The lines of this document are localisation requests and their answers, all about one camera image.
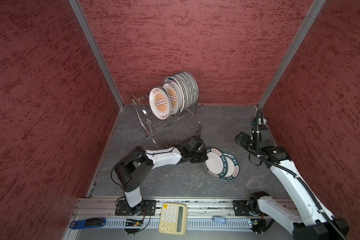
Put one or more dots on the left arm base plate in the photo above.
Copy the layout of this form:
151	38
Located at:
146	207

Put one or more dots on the green rimmed white plate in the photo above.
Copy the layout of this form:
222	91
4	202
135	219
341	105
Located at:
233	167

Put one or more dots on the aluminium corner post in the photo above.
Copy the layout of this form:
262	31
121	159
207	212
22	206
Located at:
84	24
304	28

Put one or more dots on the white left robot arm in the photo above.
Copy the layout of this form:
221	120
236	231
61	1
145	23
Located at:
133	168

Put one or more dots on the blue stapler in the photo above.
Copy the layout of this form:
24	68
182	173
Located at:
88	224

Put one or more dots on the orange patterned plate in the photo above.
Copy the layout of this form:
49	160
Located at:
159	103
173	96

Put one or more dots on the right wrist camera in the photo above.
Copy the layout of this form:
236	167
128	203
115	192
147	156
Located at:
261	122

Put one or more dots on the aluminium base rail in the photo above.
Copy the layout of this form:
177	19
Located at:
203	214

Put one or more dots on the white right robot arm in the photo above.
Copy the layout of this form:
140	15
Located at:
313	221

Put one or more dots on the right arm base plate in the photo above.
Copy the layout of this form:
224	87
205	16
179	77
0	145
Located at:
241	208

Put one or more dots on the left circuit board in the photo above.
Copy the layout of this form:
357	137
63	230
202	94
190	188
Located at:
134	223

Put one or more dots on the aluminium corner post left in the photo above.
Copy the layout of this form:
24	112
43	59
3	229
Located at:
84	24

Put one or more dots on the aluminium corner post right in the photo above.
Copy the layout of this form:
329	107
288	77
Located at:
304	28

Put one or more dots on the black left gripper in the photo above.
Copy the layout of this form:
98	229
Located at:
204	156

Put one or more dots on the circuit board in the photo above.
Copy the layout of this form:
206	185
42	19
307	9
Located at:
254	223
134	223

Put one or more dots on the stainless steel dish rack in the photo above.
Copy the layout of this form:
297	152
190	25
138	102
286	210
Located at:
175	130

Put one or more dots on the right circuit board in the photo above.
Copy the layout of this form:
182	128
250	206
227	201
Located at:
254	223

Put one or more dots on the red green rimmed plate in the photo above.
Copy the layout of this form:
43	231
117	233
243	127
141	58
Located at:
180	92

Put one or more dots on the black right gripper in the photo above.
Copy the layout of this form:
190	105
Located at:
242	143

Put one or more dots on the yellow calculator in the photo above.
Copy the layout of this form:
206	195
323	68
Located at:
173	219

